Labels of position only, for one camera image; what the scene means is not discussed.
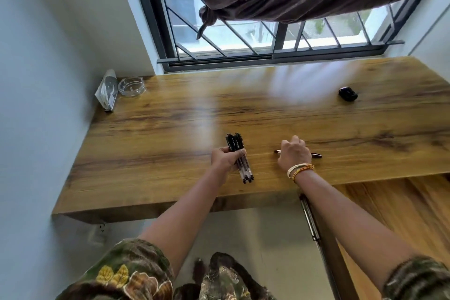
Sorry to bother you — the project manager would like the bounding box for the dark metal window frame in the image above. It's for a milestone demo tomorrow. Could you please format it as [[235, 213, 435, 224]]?
[[127, 0, 430, 73]]

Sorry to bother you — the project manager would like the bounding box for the orange cord bracelet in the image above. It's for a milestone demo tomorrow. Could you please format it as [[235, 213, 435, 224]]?
[[291, 164, 315, 184]]

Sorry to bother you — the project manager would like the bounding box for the white bangle bracelet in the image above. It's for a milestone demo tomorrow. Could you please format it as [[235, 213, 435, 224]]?
[[287, 164, 311, 179]]

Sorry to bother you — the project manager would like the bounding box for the black capped clear pen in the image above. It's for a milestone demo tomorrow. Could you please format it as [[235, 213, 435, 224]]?
[[235, 132, 255, 182], [230, 133, 251, 184], [225, 133, 247, 184]]

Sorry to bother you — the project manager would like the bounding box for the small black case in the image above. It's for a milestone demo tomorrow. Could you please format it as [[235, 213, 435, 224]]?
[[338, 87, 358, 101]]

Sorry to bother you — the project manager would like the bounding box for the dark metal window grille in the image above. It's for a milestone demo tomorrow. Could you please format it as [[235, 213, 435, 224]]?
[[155, 0, 405, 59]]

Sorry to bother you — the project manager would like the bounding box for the person's left forearm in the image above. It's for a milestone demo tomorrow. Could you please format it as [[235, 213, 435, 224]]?
[[139, 165, 230, 277]]

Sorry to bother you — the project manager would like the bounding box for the person's left hand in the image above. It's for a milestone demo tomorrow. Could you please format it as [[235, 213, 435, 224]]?
[[210, 147, 247, 174]]

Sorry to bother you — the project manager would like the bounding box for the floral patterned garment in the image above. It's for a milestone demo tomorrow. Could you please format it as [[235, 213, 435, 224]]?
[[56, 238, 450, 300]]

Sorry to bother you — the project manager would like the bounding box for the clear glass ashtray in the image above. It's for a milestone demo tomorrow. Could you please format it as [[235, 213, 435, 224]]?
[[118, 76, 147, 98]]

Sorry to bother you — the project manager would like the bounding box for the metal table leg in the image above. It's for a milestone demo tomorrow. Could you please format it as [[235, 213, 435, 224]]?
[[299, 194, 353, 300]]

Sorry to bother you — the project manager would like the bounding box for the person's right hand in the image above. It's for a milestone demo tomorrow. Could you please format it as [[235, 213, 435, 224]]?
[[277, 135, 312, 173]]

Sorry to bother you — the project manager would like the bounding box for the person's right forearm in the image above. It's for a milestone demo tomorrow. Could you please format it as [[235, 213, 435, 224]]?
[[292, 169, 420, 291]]

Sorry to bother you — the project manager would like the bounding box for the dark pen with silver tip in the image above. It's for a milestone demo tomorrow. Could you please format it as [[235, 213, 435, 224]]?
[[274, 150, 323, 159]]

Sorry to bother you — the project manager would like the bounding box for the clear plastic packet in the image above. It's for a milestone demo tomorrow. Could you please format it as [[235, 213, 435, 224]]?
[[94, 69, 119, 113]]

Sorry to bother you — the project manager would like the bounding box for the white wall socket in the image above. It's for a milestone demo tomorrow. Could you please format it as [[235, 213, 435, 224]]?
[[90, 222, 108, 245]]

